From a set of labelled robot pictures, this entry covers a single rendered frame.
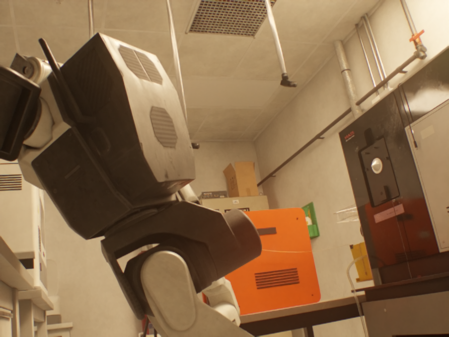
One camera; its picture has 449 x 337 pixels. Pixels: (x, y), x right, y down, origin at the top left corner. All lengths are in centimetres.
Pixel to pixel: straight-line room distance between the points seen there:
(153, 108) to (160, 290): 33
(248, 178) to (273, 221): 315
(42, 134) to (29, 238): 101
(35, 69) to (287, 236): 132
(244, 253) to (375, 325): 109
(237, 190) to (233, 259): 414
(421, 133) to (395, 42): 194
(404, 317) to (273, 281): 53
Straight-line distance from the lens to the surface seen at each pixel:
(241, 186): 499
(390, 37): 361
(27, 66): 99
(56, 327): 406
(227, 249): 85
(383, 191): 183
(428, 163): 166
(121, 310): 479
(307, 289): 195
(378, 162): 186
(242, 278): 183
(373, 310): 188
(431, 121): 165
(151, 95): 84
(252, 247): 88
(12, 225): 182
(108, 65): 80
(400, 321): 177
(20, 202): 184
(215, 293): 111
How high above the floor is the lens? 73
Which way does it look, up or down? 17 degrees up
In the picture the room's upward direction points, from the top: 9 degrees counter-clockwise
